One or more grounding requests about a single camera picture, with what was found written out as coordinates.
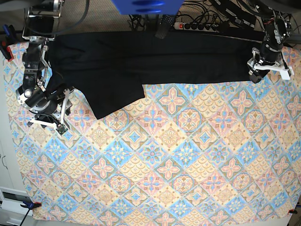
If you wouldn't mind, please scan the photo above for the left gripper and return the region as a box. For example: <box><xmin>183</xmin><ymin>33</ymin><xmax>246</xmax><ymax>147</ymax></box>
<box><xmin>247</xmin><ymin>43</ymin><xmax>294</xmax><ymax>84</ymax></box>

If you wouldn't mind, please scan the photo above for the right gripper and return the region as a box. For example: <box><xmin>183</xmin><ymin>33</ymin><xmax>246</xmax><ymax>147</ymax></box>
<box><xmin>27</xmin><ymin>85</ymin><xmax>74</xmax><ymax>135</ymax></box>

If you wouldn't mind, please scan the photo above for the black T-shirt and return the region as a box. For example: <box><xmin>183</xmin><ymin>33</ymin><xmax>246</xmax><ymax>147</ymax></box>
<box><xmin>47</xmin><ymin>32</ymin><xmax>259</xmax><ymax>119</ymax></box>

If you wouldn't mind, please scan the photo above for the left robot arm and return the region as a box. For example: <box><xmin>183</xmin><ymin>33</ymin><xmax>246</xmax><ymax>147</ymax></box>
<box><xmin>239</xmin><ymin>0</ymin><xmax>294</xmax><ymax>84</ymax></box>

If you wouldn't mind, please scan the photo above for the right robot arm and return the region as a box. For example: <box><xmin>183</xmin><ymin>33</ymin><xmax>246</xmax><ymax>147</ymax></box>
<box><xmin>16</xmin><ymin>0</ymin><xmax>74</xmax><ymax>135</ymax></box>

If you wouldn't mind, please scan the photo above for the patterned tablecloth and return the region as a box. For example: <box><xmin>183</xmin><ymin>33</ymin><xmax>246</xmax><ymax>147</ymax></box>
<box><xmin>0</xmin><ymin>43</ymin><xmax>301</xmax><ymax>226</ymax></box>

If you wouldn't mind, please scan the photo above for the blue clamp upper left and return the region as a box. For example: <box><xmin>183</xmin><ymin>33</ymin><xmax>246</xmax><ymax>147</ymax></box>
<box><xmin>0</xmin><ymin>24</ymin><xmax>16</xmax><ymax>62</ymax></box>

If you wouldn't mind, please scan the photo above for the blue clamp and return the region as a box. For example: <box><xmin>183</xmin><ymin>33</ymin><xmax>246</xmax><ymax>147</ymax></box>
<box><xmin>20</xmin><ymin>201</ymin><xmax>42</xmax><ymax>226</ymax></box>
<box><xmin>0</xmin><ymin>24</ymin><xmax>16</xmax><ymax>62</ymax></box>

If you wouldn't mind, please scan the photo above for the white power strip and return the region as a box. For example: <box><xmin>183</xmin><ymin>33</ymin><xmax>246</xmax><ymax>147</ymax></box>
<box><xmin>174</xmin><ymin>22</ymin><xmax>219</xmax><ymax>32</ymax></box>

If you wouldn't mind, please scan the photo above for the blue clamp lower left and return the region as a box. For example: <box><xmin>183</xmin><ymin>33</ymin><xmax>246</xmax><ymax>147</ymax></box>
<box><xmin>20</xmin><ymin>201</ymin><xmax>42</xmax><ymax>226</ymax></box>

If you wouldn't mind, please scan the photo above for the white cabinet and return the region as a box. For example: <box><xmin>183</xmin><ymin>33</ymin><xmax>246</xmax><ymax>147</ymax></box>
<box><xmin>0</xmin><ymin>58</ymin><xmax>30</xmax><ymax>226</ymax></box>

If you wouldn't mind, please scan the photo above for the orange clamp lower right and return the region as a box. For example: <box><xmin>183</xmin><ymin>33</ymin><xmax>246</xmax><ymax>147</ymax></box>
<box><xmin>288</xmin><ymin>210</ymin><xmax>298</xmax><ymax>214</ymax></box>

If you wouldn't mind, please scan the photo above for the black mesh strap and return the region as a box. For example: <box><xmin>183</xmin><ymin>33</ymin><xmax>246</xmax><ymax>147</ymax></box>
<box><xmin>154</xmin><ymin>14</ymin><xmax>176</xmax><ymax>40</ymax></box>

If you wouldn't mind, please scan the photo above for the blue camera housing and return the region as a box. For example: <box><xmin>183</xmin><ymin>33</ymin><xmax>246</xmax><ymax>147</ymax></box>
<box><xmin>112</xmin><ymin>0</ymin><xmax>184</xmax><ymax>15</ymax></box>

